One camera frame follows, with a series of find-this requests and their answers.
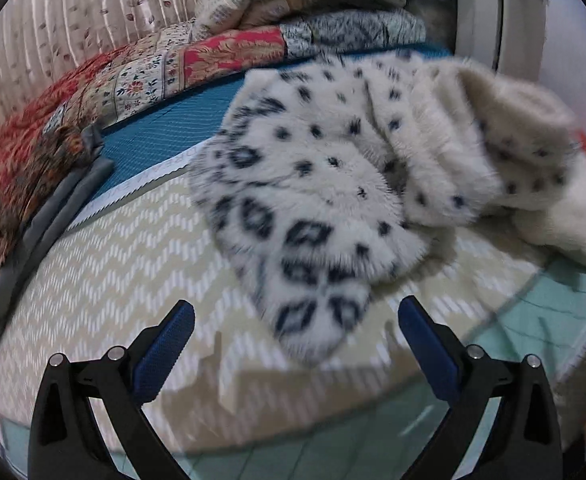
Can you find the orange floral knit garment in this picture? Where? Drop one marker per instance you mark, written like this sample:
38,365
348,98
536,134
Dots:
23,195

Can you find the white appliance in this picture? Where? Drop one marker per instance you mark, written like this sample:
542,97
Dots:
478,10

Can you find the teal quilted sheet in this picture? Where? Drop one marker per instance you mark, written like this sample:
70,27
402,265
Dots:
538,310

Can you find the grey folded garment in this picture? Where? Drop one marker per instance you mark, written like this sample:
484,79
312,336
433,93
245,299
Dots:
58,210

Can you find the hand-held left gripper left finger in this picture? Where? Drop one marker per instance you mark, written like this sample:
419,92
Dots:
165,345

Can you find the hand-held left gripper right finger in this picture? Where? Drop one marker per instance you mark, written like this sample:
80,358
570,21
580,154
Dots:
425,350

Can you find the floral patchwork quilt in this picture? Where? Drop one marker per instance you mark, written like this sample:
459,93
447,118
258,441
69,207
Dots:
148,75

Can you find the blue woven mat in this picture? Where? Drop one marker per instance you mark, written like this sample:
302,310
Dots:
173,125

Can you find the beige floral curtain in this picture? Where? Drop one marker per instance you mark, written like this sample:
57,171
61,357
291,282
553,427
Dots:
73,10

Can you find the beige chevron blanket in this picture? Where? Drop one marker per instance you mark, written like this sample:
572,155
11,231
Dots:
123,270

